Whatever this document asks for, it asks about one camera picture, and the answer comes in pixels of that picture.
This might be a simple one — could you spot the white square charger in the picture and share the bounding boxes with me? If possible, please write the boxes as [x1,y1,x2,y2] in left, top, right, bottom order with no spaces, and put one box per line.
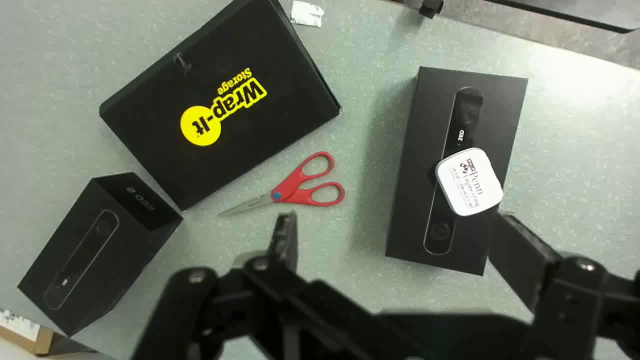
[434,148,506,218]

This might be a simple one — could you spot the black camera product box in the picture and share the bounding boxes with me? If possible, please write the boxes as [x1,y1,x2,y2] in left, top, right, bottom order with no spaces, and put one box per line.
[16,170,187,339]

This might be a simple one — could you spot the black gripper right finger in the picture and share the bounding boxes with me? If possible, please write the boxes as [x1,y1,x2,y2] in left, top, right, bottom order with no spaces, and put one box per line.
[488,212,565,312]

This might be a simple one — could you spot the red handled scissors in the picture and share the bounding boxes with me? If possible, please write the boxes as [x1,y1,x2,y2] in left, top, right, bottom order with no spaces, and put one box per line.
[218,151,349,218]

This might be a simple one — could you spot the black box with white charger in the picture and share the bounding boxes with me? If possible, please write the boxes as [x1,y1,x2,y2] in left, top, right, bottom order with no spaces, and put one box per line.
[385,65,531,279]

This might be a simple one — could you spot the brown cardboard box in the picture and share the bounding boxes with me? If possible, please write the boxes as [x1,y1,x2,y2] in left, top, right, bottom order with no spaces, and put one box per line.
[0,306,59,359]

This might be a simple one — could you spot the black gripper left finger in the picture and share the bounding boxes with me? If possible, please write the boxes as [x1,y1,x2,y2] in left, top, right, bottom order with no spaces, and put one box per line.
[267,211,300,273]

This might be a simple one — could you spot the black Wrap-it Storage box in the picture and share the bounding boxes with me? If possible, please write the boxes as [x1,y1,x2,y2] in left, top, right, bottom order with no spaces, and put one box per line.
[98,0,343,212]

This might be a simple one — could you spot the white paper sticker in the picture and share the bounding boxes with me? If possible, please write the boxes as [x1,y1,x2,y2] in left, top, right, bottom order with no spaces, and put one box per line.
[290,0,329,31]

